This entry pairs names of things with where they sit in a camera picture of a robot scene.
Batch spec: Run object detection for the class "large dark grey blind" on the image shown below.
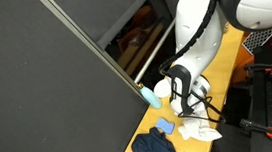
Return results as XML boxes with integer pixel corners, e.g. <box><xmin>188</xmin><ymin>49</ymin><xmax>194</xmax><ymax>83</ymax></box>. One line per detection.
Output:
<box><xmin>0</xmin><ymin>0</ymin><xmax>155</xmax><ymax>152</ymax></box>

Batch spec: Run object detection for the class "aluminium blind edge bar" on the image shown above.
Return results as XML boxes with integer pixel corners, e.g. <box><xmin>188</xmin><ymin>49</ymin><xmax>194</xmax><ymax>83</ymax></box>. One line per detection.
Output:
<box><xmin>34</xmin><ymin>0</ymin><xmax>145</xmax><ymax>100</ymax></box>

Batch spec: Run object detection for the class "navy blue cloth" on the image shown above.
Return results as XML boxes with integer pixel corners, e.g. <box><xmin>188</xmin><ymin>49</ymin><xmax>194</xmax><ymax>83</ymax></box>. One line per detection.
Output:
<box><xmin>129</xmin><ymin>124</ymin><xmax>182</xmax><ymax>152</ymax></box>

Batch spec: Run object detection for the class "blue sponge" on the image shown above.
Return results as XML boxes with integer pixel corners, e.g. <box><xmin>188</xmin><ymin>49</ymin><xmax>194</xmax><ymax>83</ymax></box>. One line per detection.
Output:
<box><xmin>154</xmin><ymin>116</ymin><xmax>177</xmax><ymax>137</ymax></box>

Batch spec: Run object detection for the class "light blue bottle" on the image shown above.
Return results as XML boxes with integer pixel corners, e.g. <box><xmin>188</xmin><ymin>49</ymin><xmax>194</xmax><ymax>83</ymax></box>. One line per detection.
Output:
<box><xmin>137</xmin><ymin>81</ymin><xmax>164</xmax><ymax>112</ymax></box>

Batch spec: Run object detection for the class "orange chair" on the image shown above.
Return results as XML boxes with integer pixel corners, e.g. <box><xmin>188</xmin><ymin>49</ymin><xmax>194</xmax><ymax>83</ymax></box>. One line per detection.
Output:
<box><xmin>226</xmin><ymin>22</ymin><xmax>272</xmax><ymax>85</ymax></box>

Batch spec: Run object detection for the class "small dark grey blind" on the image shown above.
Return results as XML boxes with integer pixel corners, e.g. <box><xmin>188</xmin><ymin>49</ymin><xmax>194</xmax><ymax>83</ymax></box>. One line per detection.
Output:
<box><xmin>47</xmin><ymin>0</ymin><xmax>167</xmax><ymax>55</ymax></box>

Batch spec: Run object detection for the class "white round plate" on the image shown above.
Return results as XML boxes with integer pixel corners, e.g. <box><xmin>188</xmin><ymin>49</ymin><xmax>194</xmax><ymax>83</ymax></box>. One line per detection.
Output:
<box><xmin>151</xmin><ymin>78</ymin><xmax>174</xmax><ymax>99</ymax></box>

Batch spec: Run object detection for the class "white towel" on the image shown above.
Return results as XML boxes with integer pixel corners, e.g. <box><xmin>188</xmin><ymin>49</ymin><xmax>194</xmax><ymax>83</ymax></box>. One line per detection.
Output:
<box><xmin>176</xmin><ymin>112</ymin><xmax>224</xmax><ymax>146</ymax></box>

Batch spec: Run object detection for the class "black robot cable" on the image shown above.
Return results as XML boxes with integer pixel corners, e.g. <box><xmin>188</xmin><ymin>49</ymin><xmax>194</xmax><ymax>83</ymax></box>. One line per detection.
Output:
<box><xmin>152</xmin><ymin>0</ymin><xmax>235</xmax><ymax>129</ymax></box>

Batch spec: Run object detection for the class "metal handrail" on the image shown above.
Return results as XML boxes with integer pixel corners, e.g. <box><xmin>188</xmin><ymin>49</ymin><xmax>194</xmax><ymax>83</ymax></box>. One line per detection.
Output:
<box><xmin>128</xmin><ymin>18</ymin><xmax>181</xmax><ymax>84</ymax></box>

